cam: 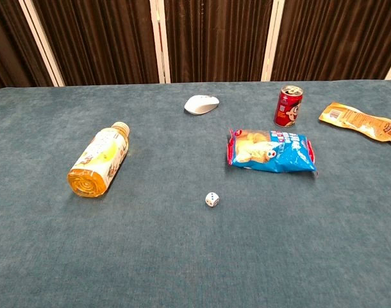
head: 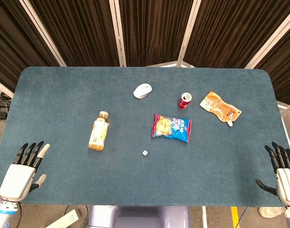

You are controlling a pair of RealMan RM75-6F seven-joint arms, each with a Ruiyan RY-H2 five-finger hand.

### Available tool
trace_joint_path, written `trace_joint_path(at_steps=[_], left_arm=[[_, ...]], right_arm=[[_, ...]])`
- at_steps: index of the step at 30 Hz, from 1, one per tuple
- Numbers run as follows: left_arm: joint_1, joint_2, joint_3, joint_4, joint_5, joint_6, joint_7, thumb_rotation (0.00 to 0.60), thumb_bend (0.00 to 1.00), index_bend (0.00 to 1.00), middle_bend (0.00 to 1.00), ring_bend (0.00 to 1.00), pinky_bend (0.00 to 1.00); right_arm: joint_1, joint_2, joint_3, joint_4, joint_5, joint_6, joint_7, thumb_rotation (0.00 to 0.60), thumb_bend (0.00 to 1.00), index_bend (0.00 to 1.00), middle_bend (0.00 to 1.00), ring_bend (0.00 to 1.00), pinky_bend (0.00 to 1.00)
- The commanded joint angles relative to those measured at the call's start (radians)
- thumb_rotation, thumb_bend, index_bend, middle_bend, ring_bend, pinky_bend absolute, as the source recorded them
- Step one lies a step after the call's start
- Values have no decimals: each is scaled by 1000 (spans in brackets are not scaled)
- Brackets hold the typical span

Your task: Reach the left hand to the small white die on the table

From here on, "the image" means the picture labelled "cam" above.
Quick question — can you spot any white computer mouse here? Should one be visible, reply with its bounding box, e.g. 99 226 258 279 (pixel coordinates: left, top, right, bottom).
183 94 220 116

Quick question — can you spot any white die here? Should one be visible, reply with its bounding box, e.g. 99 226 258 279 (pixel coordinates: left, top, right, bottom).
204 192 220 208

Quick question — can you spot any red drink can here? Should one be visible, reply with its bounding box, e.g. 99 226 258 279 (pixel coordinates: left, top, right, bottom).
273 85 304 129

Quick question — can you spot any blue table cloth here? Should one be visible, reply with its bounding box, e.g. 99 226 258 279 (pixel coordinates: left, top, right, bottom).
0 79 391 308

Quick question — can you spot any yellow juice bottle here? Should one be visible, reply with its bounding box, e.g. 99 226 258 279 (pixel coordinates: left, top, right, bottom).
67 121 131 198

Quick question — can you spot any blue chips bag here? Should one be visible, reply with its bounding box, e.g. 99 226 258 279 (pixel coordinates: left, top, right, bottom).
226 128 319 176

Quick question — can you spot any orange snack packet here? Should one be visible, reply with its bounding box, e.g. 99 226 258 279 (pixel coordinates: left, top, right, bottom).
318 101 391 145

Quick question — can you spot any brown folding screen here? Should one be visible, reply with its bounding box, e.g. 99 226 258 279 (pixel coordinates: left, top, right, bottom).
0 0 391 93

